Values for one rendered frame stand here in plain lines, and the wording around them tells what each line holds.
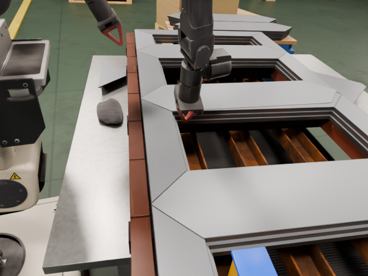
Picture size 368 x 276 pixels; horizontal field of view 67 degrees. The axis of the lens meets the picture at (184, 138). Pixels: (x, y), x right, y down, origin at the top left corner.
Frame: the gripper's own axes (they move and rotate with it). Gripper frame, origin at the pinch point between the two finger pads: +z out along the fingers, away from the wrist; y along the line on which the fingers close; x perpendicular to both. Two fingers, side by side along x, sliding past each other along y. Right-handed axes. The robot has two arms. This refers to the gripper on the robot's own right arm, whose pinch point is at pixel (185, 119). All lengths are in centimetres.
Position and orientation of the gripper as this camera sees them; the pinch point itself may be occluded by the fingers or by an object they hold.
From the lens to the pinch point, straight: 82.7
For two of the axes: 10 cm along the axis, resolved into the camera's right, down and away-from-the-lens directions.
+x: -9.8, 0.6, -1.7
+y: -1.5, -7.7, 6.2
